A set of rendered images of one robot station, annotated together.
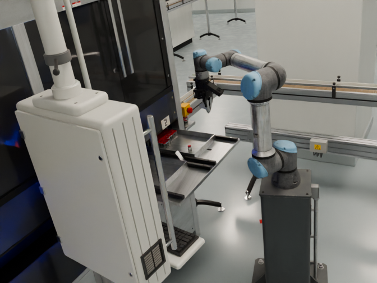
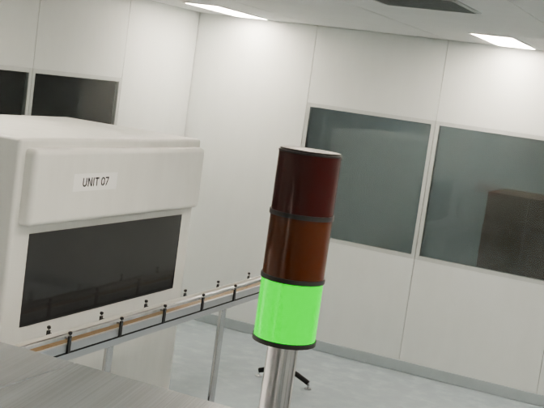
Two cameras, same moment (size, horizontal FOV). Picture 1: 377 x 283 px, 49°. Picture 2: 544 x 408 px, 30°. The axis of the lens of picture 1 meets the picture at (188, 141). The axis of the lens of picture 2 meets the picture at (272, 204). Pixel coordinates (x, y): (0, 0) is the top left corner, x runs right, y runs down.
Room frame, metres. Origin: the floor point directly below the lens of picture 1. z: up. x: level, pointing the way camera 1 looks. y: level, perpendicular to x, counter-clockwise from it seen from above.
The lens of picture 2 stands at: (1.67, 0.32, 2.40)
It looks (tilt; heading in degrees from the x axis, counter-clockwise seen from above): 7 degrees down; 349
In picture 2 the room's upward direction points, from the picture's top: 8 degrees clockwise
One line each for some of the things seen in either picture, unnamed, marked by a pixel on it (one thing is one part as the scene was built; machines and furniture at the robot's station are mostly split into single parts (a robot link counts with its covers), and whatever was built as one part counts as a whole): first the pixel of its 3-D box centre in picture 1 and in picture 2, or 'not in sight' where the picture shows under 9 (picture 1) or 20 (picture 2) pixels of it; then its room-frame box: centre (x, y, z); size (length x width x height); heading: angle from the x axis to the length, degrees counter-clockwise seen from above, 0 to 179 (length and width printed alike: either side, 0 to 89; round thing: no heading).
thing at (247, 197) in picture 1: (257, 177); not in sight; (3.00, -0.54, 0.07); 0.50 x 0.08 x 0.14; 146
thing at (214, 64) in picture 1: (213, 63); not in sight; (2.13, -0.19, 1.39); 0.11 x 0.11 x 0.08; 28
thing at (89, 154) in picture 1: (95, 188); not in sight; (1.37, 0.38, 1.19); 0.50 x 0.19 x 0.78; 49
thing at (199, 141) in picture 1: (180, 142); not in sight; (2.24, 0.05, 0.90); 0.34 x 0.26 x 0.04; 56
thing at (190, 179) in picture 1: (176, 161); not in sight; (2.06, 0.08, 0.87); 0.70 x 0.48 x 0.02; 146
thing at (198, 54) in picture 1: (200, 60); not in sight; (2.20, -0.13, 1.39); 0.09 x 0.08 x 0.11; 28
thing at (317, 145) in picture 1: (318, 145); not in sight; (2.64, -0.94, 0.50); 0.12 x 0.05 x 0.09; 56
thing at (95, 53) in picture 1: (83, 75); not in sight; (1.86, 0.43, 1.50); 0.47 x 0.01 x 0.59; 146
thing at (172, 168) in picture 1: (148, 170); not in sight; (1.96, 0.24, 0.90); 0.34 x 0.26 x 0.04; 56
